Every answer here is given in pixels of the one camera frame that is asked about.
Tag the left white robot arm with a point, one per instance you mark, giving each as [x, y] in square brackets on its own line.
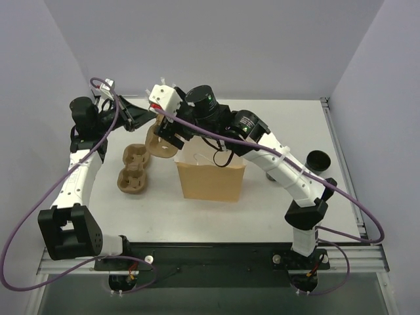
[68, 228]

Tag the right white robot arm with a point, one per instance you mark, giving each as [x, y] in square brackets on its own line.
[309, 192]

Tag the black coffee cup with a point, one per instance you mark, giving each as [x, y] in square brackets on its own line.
[270, 178]
[318, 161]

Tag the single brown cup carrier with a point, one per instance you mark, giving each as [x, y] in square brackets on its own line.
[156, 145]

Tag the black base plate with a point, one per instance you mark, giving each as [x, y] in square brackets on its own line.
[213, 265]

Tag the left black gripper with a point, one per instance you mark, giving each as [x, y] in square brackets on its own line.
[130, 115]

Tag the brown cardboard cup carrier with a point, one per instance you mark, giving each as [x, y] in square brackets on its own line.
[132, 179]

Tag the aluminium frame rail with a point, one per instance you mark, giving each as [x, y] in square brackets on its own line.
[362, 259]

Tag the brown paper bag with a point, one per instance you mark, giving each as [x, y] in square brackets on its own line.
[206, 174]

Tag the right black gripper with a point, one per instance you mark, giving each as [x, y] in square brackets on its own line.
[172, 130]

